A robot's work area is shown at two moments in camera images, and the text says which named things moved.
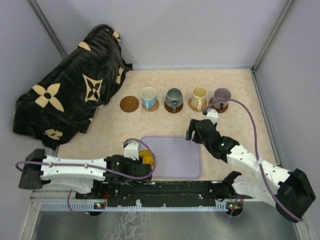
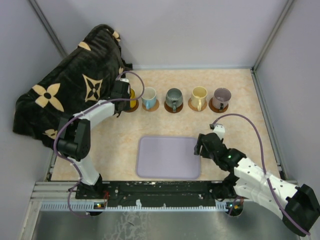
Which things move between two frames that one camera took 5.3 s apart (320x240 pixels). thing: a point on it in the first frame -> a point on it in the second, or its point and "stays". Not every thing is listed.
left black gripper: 136,162 -> 127,107
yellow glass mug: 148,157 -> 132,102
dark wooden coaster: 170,109 stays
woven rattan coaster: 155,108 stays
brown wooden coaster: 218,110 stays
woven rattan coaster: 195,108 stays
